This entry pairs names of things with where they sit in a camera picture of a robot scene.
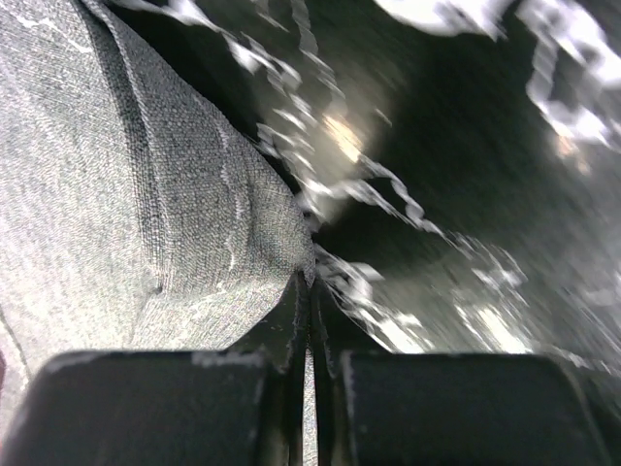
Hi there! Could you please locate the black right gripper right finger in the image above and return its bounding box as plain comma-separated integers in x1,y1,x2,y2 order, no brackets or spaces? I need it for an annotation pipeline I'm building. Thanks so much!
310,279,386,465

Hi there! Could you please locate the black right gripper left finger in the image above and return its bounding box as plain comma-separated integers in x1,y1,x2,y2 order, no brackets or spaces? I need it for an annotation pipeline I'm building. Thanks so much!
226,274,310,465

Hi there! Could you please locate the grey cloth napkin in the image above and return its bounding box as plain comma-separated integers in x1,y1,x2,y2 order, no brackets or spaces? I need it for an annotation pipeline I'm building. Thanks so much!
1,1,315,465

